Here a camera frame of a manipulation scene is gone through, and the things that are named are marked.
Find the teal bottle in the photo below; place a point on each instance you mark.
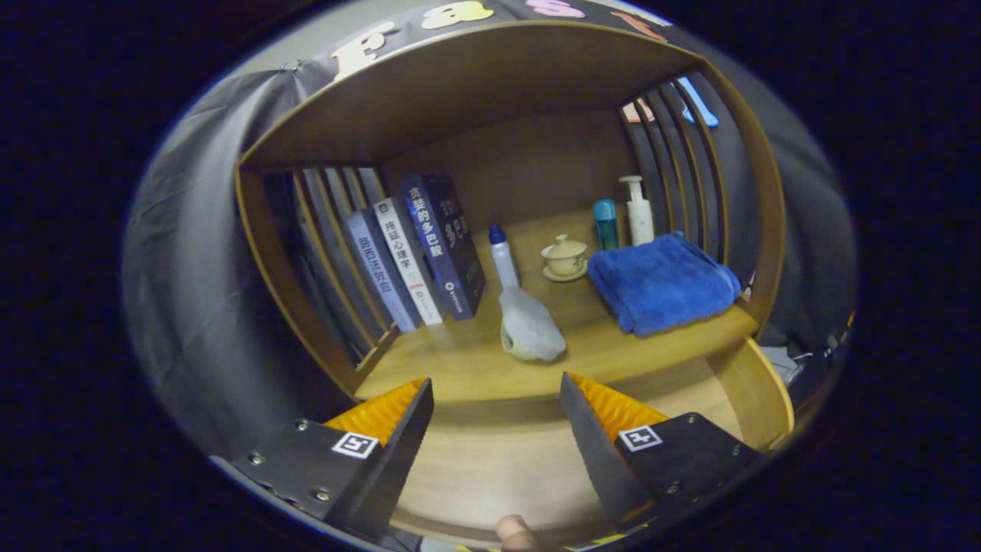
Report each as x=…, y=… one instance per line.
x=606, y=226

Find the wooden cabinet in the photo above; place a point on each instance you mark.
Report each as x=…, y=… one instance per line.
x=475, y=92

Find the black backdrop cloth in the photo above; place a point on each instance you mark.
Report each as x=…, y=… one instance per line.
x=191, y=230

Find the white book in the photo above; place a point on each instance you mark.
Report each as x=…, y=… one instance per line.
x=406, y=261

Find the beige lidded tea cup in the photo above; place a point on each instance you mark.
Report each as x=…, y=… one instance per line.
x=565, y=259

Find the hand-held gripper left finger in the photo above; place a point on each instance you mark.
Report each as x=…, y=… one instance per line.
x=398, y=460

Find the white pump bottle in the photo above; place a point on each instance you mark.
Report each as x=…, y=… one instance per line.
x=640, y=218

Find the wooden drawer with black knob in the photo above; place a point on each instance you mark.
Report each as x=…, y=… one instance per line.
x=498, y=460

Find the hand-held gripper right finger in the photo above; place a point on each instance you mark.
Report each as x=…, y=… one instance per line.
x=594, y=452

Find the light blue book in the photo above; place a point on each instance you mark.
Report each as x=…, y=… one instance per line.
x=379, y=272

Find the dark blue book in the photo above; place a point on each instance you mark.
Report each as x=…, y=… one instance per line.
x=441, y=245

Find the white bottle with blue cap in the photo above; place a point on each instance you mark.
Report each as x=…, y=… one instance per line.
x=503, y=261

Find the folded blue towel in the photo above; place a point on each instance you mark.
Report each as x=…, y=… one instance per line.
x=659, y=284

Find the wooden countertop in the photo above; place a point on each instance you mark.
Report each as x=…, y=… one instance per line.
x=460, y=360

